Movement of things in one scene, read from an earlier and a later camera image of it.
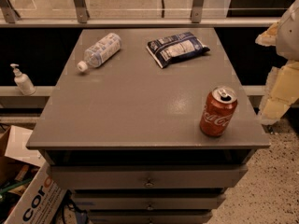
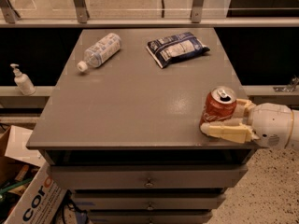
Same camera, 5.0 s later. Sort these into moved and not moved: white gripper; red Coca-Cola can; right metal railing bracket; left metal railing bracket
Moved: white gripper
Not moved: right metal railing bracket; left metal railing bracket; red Coca-Cola can
